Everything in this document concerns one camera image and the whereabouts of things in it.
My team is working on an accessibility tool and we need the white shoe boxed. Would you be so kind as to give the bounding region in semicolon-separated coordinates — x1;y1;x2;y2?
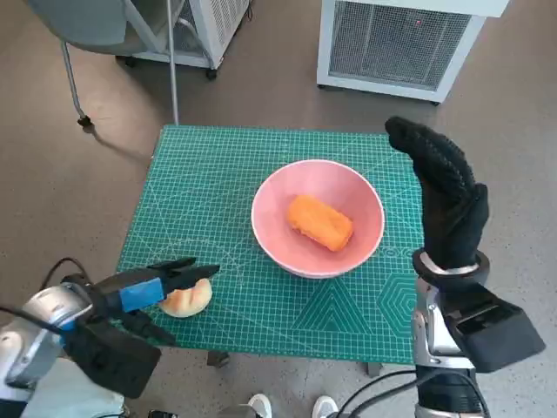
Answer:
312;394;339;418
247;393;273;418

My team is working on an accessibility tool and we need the green cutting mat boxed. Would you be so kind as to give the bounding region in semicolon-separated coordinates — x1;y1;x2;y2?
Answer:
117;125;426;362

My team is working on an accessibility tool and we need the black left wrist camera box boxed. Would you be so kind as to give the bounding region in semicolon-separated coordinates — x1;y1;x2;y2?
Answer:
63;315;162;400

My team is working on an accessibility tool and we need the round toy bread bun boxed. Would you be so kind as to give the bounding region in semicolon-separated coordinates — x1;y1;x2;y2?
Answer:
158;278;213;319

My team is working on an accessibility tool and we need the oblong toy bread loaf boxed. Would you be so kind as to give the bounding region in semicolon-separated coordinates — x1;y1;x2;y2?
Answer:
285;194;354;253

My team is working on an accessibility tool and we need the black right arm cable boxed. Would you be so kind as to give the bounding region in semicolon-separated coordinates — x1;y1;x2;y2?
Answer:
337;369;493;418

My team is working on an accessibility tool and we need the grey chair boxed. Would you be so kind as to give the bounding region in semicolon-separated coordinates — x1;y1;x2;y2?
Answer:
23;0;144;128

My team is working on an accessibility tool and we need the large white mesh cabinet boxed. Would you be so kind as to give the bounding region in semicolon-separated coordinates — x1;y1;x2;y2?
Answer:
316;0;510;105

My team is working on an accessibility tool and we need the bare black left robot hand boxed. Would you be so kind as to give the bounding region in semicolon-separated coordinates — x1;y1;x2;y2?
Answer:
89;256;222;347

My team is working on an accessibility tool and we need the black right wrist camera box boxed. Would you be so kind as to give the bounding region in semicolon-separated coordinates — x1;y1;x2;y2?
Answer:
443;282;547;374

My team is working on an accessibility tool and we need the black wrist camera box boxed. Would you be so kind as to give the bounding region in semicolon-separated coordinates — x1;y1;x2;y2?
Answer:
63;315;162;400
443;282;547;374

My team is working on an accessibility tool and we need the pink bowl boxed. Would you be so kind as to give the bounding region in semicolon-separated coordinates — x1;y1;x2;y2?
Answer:
251;159;386;280

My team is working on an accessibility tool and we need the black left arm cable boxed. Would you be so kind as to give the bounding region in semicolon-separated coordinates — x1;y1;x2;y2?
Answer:
43;256;95;291
0;306;66;336

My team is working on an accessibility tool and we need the thin metal pole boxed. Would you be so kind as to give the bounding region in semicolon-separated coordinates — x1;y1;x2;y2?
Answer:
164;0;180;125

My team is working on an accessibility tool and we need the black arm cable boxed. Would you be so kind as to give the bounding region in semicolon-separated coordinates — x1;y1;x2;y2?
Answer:
0;306;66;336
337;369;493;418
43;256;95;291

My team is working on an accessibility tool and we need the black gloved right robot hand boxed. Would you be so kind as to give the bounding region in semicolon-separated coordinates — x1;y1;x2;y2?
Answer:
385;115;489;273

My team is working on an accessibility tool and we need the white cabinet on casters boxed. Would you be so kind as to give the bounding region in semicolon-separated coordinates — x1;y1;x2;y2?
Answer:
115;0;256;80

